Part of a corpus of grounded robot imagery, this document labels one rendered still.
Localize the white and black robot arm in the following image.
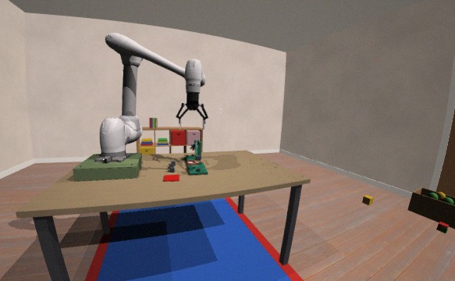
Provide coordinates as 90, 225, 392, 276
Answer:
95, 33, 205, 162

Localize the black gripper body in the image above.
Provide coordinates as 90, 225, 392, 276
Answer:
186, 93, 199, 111

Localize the red flat square plate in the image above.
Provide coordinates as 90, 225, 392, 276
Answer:
163, 175, 180, 182

